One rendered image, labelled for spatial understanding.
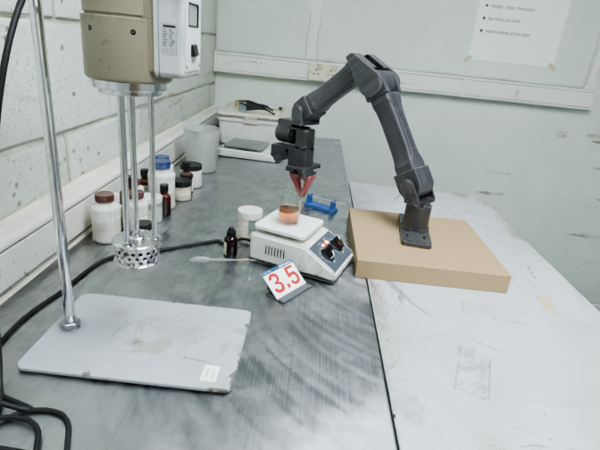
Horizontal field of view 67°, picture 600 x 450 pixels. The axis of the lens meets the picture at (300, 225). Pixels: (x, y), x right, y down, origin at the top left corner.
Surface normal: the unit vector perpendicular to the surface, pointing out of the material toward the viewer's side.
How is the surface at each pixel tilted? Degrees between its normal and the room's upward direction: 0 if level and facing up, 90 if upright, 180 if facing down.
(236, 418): 0
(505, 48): 91
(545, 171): 90
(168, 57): 90
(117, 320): 0
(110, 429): 0
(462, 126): 90
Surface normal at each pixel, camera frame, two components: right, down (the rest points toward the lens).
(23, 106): 0.99, 0.11
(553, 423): 0.10, -0.92
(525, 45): -0.04, 0.38
